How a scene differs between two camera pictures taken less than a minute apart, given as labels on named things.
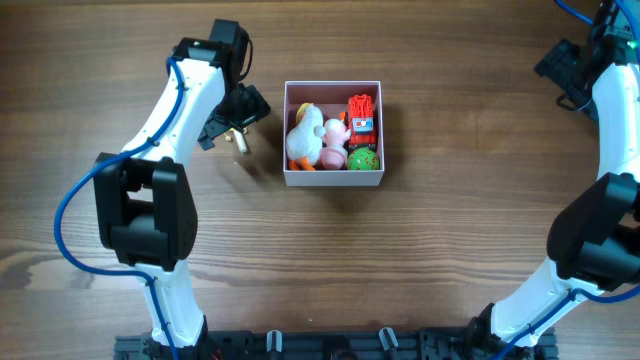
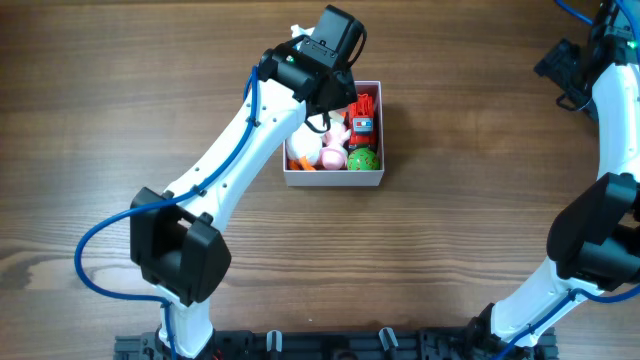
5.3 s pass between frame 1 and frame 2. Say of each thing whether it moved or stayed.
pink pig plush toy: stayed
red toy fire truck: stayed
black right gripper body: stayed
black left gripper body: moved
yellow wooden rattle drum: moved
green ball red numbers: stayed
